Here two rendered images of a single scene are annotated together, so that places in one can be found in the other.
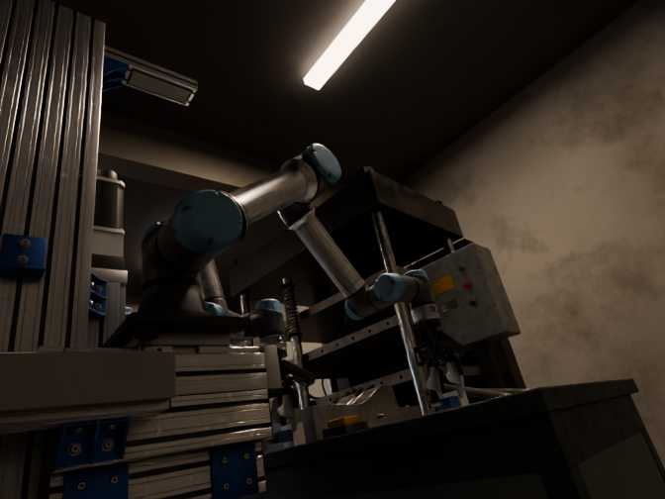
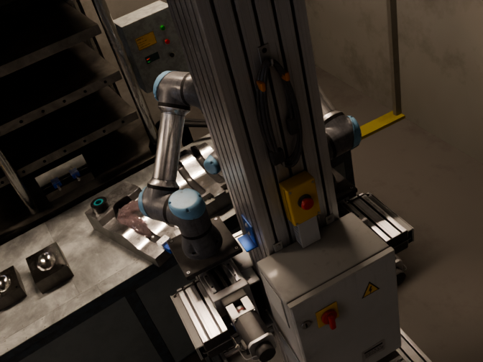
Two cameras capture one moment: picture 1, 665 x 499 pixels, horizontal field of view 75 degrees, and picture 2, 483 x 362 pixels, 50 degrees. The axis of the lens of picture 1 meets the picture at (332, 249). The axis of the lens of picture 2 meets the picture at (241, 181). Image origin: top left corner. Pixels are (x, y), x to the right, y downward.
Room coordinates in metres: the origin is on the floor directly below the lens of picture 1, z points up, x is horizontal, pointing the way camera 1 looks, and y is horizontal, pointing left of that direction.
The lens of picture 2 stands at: (0.36, 1.83, 2.33)
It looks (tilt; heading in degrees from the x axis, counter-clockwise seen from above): 37 degrees down; 298
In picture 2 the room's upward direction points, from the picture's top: 17 degrees counter-clockwise
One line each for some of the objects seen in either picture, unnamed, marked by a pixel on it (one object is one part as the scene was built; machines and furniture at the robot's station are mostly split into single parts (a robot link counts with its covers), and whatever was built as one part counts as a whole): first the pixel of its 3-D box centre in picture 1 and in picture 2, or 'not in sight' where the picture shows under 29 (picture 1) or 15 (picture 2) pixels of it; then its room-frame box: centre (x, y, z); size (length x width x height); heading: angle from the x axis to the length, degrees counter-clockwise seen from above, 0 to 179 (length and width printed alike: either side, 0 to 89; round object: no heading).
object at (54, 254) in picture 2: not in sight; (49, 266); (2.01, 0.70, 0.83); 0.20 x 0.15 x 0.07; 139
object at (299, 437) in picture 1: (277, 438); not in sight; (1.20, 0.23, 0.83); 0.13 x 0.05 x 0.05; 131
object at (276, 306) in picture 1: (268, 320); not in sight; (1.21, 0.22, 1.14); 0.09 x 0.08 x 0.11; 76
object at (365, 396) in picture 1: (342, 416); (198, 174); (1.50, 0.08, 0.87); 0.50 x 0.26 x 0.14; 139
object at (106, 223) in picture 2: not in sight; (141, 220); (1.67, 0.40, 0.85); 0.50 x 0.26 x 0.11; 157
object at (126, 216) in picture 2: not in sight; (139, 212); (1.67, 0.40, 0.90); 0.26 x 0.18 x 0.08; 157
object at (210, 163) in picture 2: (237, 328); (220, 161); (1.22, 0.32, 1.14); 0.11 x 0.11 x 0.08; 76
